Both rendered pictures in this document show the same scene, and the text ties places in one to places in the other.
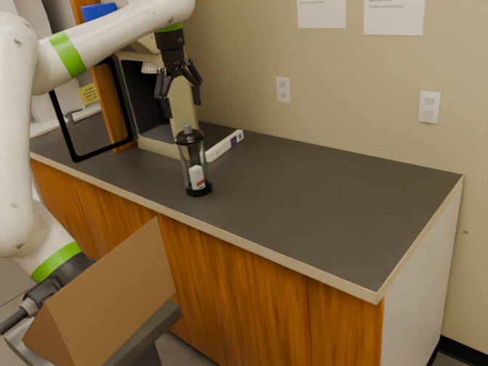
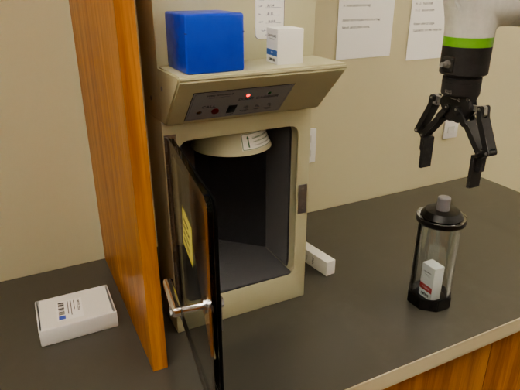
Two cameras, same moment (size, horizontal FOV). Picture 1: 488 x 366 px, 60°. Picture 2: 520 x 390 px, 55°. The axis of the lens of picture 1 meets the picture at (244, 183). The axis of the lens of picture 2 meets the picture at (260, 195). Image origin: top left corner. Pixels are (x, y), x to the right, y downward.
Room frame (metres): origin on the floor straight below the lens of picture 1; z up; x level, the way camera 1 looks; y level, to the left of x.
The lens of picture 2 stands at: (1.46, 1.26, 1.65)
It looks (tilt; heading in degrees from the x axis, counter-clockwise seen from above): 23 degrees down; 290
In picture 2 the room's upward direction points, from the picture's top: straight up
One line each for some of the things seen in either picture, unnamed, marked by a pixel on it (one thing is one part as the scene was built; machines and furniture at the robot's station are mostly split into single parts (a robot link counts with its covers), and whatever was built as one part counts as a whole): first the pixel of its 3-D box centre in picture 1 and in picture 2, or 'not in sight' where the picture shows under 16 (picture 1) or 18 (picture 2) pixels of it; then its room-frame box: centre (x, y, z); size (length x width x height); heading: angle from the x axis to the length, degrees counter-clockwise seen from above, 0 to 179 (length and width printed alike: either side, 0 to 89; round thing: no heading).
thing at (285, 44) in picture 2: not in sight; (284, 45); (1.73, 0.37, 1.54); 0.05 x 0.05 x 0.06; 41
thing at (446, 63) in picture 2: (168, 38); (463, 61); (1.42, 0.18, 1.50); 0.12 x 0.09 x 0.06; 46
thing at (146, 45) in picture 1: (120, 41); (254, 93); (1.77, 0.41, 1.46); 0.32 x 0.12 x 0.10; 46
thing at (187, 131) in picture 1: (188, 133); (442, 210); (1.42, 0.17, 1.18); 0.09 x 0.09 x 0.07
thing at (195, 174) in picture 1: (194, 163); (435, 256); (1.42, 0.17, 1.06); 0.11 x 0.11 x 0.21
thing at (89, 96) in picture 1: (92, 110); (193, 273); (1.81, 0.61, 1.19); 0.30 x 0.01 x 0.40; 129
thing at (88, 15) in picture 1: (101, 16); (204, 40); (1.84, 0.48, 1.56); 0.10 x 0.10 x 0.09; 46
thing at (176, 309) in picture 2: not in sight; (183, 295); (1.79, 0.69, 1.20); 0.10 x 0.05 x 0.03; 129
